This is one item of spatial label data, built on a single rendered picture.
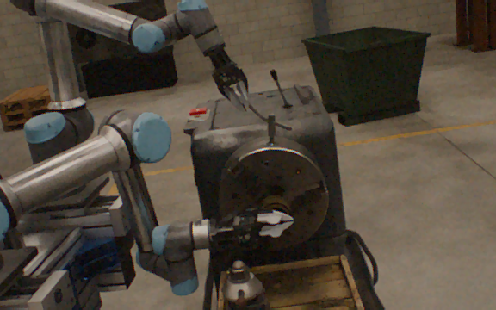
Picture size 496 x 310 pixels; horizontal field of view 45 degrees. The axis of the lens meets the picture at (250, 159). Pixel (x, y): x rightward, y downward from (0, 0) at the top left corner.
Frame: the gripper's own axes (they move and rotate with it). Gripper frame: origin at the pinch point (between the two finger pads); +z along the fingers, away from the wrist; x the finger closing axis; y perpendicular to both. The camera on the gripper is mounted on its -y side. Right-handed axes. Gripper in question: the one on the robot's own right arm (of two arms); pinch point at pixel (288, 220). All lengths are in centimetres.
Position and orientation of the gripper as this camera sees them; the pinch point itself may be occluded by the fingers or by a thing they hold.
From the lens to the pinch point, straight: 155.5
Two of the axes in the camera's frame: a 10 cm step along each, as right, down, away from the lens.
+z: 9.9, -1.4, -0.6
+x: -1.5, -9.4, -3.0
